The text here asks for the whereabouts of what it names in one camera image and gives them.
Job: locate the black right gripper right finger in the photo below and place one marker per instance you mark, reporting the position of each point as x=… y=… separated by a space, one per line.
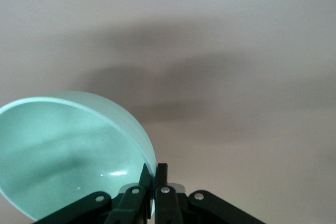
x=165 y=205

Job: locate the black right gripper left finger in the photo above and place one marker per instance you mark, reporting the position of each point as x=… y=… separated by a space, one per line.
x=131 y=203

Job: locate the light green bowl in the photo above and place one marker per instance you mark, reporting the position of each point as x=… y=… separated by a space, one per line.
x=65 y=142

